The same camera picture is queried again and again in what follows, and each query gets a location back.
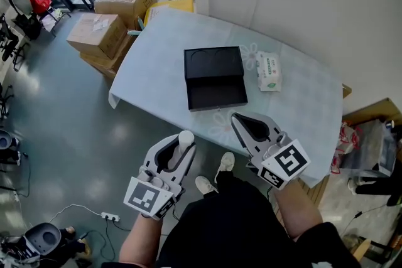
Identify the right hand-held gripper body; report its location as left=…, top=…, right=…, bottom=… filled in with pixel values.
left=247, top=132, right=312, bottom=191

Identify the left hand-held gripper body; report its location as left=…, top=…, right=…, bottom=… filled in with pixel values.
left=124, top=166, right=185, bottom=220

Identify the small white cylinder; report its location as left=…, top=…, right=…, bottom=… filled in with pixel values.
left=169, top=130, right=195, bottom=166

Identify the black box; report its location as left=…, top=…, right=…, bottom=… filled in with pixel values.
left=183, top=45, right=249, bottom=113

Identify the person's left forearm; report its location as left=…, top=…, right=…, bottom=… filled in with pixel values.
left=119, top=213, right=166, bottom=266

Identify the person's right forearm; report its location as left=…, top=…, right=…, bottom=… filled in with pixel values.
left=273, top=178, right=323, bottom=242

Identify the cardboard box with paper labels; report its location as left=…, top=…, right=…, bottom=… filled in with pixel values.
left=66, top=12, right=128, bottom=60

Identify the large cardboard box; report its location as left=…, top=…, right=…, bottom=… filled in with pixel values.
left=94, top=0, right=158, bottom=31

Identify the person's right white shoe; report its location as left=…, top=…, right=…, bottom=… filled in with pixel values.
left=214, top=151, right=236, bottom=184

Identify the person's white shoe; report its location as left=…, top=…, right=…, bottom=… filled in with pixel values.
left=214, top=151, right=236, bottom=184
left=195, top=175, right=219, bottom=196

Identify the person's left white shoe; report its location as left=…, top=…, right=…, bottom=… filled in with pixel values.
left=195, top=175, right=219, bottom=196

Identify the white wet wipes packet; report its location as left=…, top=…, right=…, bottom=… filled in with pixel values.
left=254, top=50, right=283, bottom=92

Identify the red floral plastic bag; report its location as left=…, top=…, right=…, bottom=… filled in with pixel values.
left=329, top=121, right=362, bottom=175

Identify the person's black clothing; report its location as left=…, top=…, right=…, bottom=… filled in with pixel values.
left=100, top=171, right=362, bottom=268

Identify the table with light blue cloth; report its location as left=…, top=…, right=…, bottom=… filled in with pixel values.
left=108, top=8, right=344, bottom=189

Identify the grey robot head shell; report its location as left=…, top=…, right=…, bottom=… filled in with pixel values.
left=0, top=129, right=20, bottom=164
left=24, top=222, right=62, bottom=255

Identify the teal plastic tool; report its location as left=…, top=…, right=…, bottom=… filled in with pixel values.
left=127, top=17, right=146, bottom=37

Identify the yellow plastic bin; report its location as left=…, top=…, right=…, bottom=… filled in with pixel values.
left=143, top=0, right=195, bottom=29

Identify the black office chair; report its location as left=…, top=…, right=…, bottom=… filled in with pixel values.
left=0, top=14, right=31, bottom=72

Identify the white power cable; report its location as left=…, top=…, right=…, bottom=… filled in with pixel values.
left=48, top=203, right=103, bottom=224

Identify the black cable with plug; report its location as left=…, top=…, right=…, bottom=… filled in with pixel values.
left=340, top=203, right=388, bottom=237

